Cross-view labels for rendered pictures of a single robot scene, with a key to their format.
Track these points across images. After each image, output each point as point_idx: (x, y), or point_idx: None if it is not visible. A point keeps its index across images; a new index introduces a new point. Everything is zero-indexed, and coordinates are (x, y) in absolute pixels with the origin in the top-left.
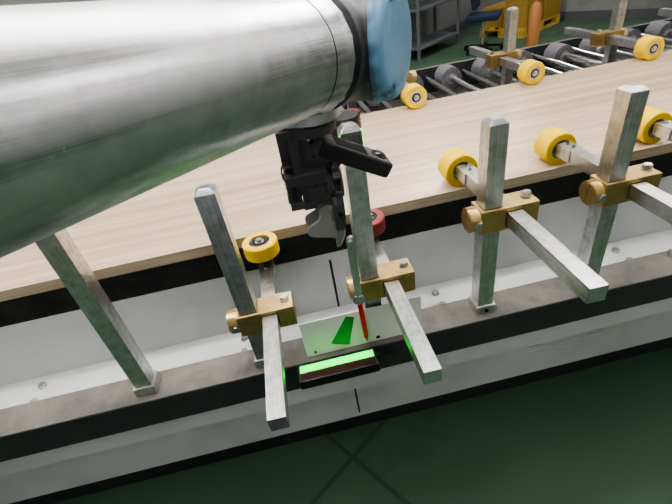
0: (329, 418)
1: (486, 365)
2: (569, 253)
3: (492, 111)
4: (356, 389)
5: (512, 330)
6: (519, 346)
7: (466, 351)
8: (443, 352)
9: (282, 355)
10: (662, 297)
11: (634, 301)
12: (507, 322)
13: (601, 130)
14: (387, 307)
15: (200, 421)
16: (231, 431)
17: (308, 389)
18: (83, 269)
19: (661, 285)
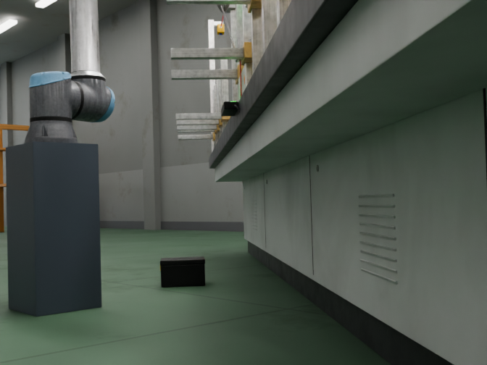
0: (307, 269)
1: (346, 262)
2: None
3: None
4: (312, 237)
5: (248, 103)
6: (266, 143)
7: (259, 137)
8: (243, 117)
9: (211, 75)
10: (265, 82)
11: (261, 83)
12: (247, 93)
13: None
14: (243, 71)
15: (240, 158)
16: (291, 245)
17: (246, 148)
18: (235, 40)
19: (264, 64)
